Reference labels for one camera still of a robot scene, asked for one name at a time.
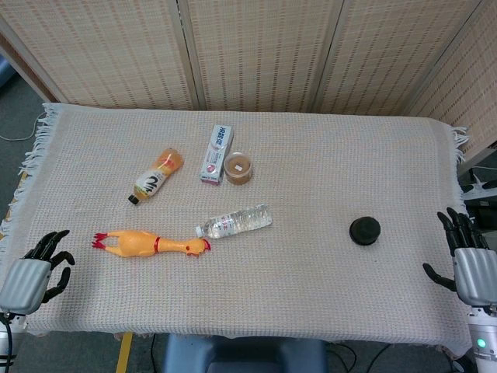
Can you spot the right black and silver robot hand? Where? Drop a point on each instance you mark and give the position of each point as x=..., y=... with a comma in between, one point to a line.
x=474, y=272

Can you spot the woven bamboo folding screen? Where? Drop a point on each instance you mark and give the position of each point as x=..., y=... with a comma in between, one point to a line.
x=272, y=50

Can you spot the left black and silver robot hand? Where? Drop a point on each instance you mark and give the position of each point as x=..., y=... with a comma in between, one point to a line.
x=24, y=279

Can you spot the clear plastic water bottle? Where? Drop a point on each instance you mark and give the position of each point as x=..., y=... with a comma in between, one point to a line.
x=237, y=221

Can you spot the clear round jar brown contents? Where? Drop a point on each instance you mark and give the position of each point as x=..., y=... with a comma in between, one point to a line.
x=238, y=169

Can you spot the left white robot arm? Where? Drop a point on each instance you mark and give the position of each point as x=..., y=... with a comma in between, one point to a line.
x=8, y=342

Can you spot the orange juice bottle black cap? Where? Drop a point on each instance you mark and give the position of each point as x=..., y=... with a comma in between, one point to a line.
x=155, y=176

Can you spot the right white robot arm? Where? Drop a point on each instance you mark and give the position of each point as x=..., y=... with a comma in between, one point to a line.
x=483, y=342

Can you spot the yellow rubber chicken toy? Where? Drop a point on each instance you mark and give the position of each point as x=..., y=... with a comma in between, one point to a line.
x=136, y=243

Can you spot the white and pink toothpaste box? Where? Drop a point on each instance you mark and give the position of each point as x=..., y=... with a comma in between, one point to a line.
x=216, y=155

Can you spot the white and black equipment stand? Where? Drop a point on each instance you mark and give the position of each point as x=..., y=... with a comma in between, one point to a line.
x=481, y=194

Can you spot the beige waffle weave tablecloth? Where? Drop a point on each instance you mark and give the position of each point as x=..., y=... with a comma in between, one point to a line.
x=310, y=279

